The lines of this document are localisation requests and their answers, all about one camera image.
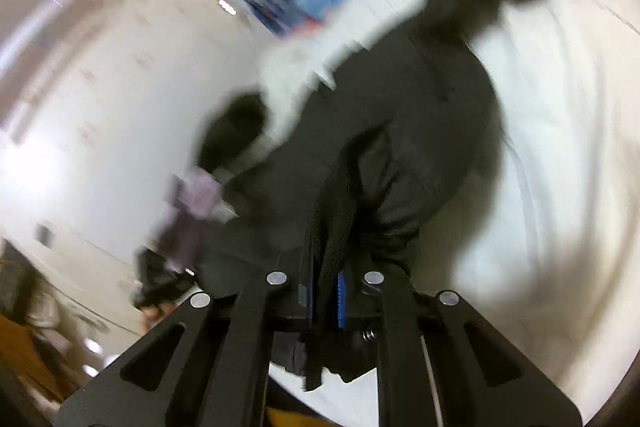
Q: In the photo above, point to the person's left hand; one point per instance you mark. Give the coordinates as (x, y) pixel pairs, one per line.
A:
(160, 277)

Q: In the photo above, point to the black garment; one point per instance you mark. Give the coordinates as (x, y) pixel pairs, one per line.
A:
(425, 107)

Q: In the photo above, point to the white striped quilt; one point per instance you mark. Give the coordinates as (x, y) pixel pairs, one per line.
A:
(575, 132)

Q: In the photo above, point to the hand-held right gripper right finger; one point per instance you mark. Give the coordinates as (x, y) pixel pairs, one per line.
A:
(342, 302)

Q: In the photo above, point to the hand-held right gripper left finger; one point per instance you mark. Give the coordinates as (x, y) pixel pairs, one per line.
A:
(306, 297)

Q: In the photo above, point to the wooden furniture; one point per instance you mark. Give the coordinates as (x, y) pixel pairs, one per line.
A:
(25, 357)

